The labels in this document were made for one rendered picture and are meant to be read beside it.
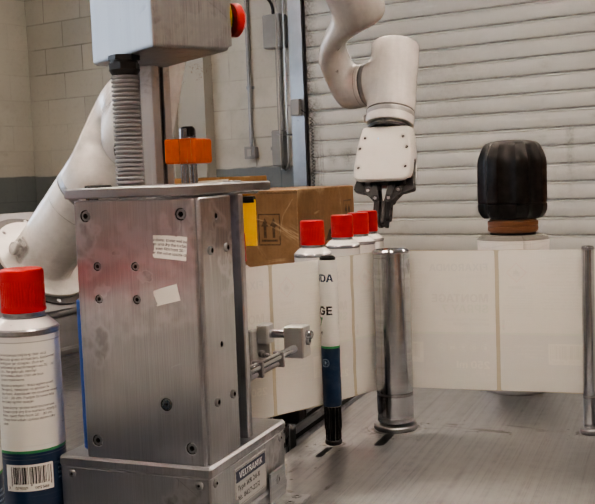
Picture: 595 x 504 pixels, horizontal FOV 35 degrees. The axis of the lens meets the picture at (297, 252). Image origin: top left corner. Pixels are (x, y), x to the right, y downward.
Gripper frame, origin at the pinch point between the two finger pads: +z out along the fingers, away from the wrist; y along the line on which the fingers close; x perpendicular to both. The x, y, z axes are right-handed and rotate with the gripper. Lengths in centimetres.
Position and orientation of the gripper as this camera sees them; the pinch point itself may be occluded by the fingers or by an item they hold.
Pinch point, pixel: (382, 214)
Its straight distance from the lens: 161.8
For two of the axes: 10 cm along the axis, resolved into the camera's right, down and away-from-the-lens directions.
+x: 3.8, 2.6, 8.9
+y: 9.2, -0.1, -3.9
